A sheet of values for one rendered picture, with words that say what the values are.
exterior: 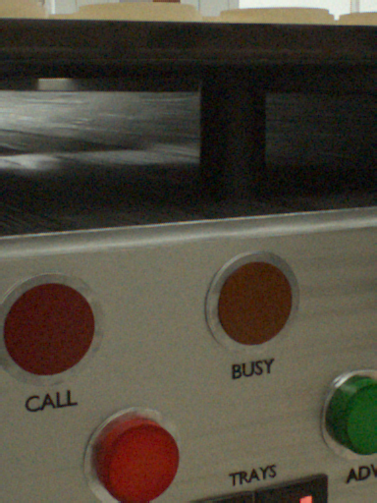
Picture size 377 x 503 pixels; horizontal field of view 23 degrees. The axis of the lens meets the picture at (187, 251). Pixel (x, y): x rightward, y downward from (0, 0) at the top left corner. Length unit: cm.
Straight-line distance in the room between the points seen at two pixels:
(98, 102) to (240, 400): 55
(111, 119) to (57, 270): 53
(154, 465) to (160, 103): 44
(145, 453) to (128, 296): 6
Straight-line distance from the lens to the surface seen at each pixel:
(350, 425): 38
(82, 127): 92
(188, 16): 36
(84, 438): 34
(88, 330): 33
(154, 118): 76
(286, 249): 36
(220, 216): 38
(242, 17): 38
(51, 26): 32
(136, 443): 34
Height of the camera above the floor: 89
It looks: 10 degrees down
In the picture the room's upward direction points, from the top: 1 degrees counter-clockwise
